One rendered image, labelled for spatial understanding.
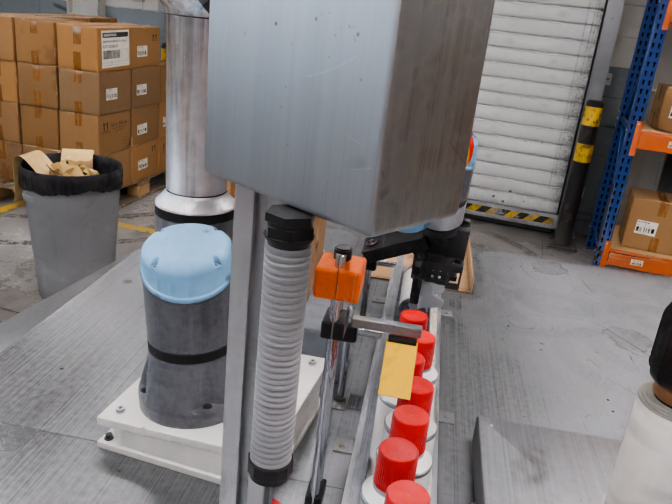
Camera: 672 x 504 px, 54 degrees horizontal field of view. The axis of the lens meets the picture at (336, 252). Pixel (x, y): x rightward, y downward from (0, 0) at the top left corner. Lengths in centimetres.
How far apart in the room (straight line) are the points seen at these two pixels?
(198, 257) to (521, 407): 60
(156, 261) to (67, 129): 357
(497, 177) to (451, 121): 459
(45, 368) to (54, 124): 336
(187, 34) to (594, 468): 77
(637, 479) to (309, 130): 54
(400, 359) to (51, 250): 265
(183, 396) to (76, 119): 354
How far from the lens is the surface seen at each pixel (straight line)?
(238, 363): 60
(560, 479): 93
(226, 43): 47
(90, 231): 313
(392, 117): 38
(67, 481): 92
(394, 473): 55
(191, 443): 88
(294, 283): 43
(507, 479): 90
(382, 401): 70
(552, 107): 491
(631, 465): 80
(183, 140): 92
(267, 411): 48
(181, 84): 90
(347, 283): 58
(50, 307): 135
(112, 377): 111
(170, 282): 82
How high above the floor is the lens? 141
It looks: 21 degrees down
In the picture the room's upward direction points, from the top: 6 degrees clockwise
